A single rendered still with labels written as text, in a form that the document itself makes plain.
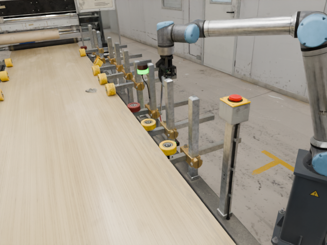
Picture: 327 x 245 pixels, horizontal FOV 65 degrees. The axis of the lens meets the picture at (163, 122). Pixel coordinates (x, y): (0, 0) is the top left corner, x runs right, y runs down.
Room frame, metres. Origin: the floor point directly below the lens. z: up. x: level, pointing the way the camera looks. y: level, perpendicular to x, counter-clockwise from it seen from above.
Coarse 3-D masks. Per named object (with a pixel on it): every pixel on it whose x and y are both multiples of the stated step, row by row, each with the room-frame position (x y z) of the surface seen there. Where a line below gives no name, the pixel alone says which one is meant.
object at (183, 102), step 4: (180, 100) 1.58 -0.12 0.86; (184, 100) 1.58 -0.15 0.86; (164, 104) 1.53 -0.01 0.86; (176, 104) 1.54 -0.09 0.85; (180, 104) 1.55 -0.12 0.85; (184, 104) 1.57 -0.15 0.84; (144, 108) 1.48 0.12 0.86; (164, 108) 1.51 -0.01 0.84; (136, 112) 1.43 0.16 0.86; (140, 112) 1.45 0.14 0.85; (144, 112) 1.46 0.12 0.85; (136, 116) 1.43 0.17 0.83
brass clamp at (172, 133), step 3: (162, 123) 1.27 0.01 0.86; (165, 123) 1.27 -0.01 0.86; (165, 126) 1.24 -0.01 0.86; (165, 129) 1.22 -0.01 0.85; (171, 129) 1.20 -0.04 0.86; (174, 129) 1.20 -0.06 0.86; (165, 132) 1.22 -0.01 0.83; (168, 132) 1.19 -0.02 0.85; (171, 132) 1.18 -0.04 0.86; (174, 132) 1.18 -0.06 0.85; (177, 132) 1.19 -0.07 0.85; (168, 135) 1.18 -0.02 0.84; (171, 135) 1.17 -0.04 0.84; (174, 135) 1.18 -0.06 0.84; (177, 135) 1.19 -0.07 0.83; (168, 138) 1.19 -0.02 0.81; (171, 138) 1.17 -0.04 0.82; (174, 138) 1.18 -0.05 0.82
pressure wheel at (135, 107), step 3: (129, 105) 1.44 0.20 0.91; (132, 105) 1.44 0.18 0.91; (135, 105) 1.44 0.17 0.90; (138, 105) 1.43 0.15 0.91; (129, 108) 1.41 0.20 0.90; (132, 108) 1.41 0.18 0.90; (135, 108) 1.41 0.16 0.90; (138, 108) 1.42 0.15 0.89; (132, 111) 1.41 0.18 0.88; (135, 111) 1.41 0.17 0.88; (135, 117) 1.44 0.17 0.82
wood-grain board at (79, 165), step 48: (48, 48) 3.32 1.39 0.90; (48, 96) 1.68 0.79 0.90; (96, 96) 1.63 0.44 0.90; (0, 144) 1.07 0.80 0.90; (48, 144) 1.05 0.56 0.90; (96, 144) 1.03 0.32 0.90; (144, 144) 1.01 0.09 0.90; (0, 192) 0.73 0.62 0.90; (48, 192) 0.72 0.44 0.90; (96, 192) 0.71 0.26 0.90; (144, 192) 0.69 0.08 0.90; (192, 192) 0.68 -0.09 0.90; (0, 240) 0.52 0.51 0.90; (48, 240) 0.51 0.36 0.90; (96, 240) 0.51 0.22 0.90; (144, 240) 0.50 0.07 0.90; (192, 240) 0.49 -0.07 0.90
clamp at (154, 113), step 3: (147, 105) 1.50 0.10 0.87; (147, 108) 1.47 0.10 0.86; (150, 111) 1.43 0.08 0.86; (153, 111) 1.42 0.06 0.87; (156, 111) 1.41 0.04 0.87; (150, 114) 1.41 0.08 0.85; (153, 114) 1.40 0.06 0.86; (156, 114) 1.41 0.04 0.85; (159, 114) 1.42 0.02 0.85; (153, 117) 1.40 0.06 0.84; (156, 117) 1.41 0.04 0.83
